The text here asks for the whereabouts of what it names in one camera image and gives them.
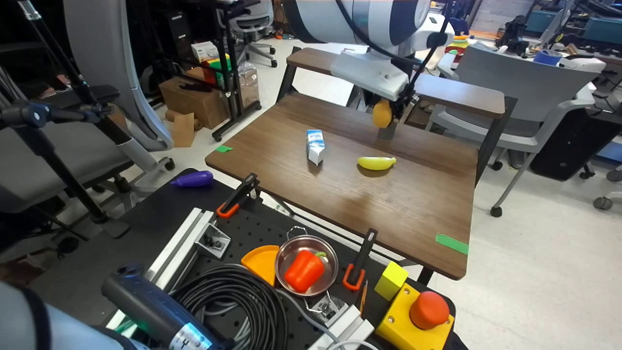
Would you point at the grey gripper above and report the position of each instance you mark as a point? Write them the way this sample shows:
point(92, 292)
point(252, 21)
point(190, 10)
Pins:
point(376, 76)

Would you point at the orange round plush toy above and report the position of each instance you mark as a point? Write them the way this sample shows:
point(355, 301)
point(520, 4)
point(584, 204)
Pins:
point(382, 113)

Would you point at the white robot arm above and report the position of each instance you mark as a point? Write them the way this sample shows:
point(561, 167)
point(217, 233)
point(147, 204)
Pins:
point(392, 29)

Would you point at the yellow plush banana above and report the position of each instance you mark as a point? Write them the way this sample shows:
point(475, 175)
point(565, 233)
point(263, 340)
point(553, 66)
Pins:
point(376, 161)

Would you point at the orange toy pepper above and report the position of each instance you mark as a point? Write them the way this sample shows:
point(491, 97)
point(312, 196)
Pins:
point(304, 270)

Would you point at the purple toy eggplant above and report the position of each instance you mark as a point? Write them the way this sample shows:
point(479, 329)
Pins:
point(193, 179)

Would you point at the orange wedge toy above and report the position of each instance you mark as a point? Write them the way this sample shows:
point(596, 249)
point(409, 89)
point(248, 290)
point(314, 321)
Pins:
point(262, 261)

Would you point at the raised wooden shelf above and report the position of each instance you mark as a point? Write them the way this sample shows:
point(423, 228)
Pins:
point(429, 86)

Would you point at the grey cylinder cup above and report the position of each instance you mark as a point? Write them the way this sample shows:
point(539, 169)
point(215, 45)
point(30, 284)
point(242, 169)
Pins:
point(388, 132)

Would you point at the blue white milk carton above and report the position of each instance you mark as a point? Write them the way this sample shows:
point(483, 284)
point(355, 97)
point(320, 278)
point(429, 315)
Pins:
point(316, 144)

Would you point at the cardboard box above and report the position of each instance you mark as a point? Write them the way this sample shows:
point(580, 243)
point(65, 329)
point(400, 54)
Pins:
point(207, 105)

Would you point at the small green tape corner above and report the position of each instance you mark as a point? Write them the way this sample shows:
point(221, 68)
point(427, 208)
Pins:
point(225, 148)

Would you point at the grey office chair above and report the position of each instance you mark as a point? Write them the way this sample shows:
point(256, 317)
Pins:
point(539, 97)

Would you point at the green tape marker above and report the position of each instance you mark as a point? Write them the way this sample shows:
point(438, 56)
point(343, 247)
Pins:
point(452, 243)

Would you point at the yellow cube block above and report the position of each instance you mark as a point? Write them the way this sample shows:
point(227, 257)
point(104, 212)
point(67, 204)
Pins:
point(392, 280)

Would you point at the yellow emergency stop box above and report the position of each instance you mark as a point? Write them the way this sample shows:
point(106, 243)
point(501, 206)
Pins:
point(417, 321)

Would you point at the orange handled clamp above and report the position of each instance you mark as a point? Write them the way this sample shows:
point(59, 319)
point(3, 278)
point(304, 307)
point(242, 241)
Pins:
point(230, 206)
point(355, 272)

